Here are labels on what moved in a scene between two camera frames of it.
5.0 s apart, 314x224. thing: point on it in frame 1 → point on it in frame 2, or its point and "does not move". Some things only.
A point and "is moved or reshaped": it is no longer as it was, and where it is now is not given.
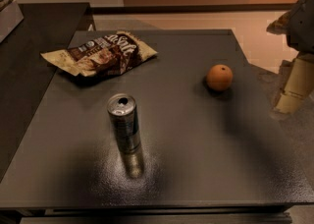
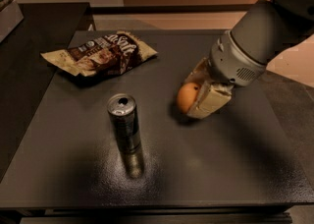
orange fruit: [219, 78] is moved or reshaped
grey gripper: [302, 25] → [233, 60]
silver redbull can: [122, 109] does not move
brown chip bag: [109, 54] does not move
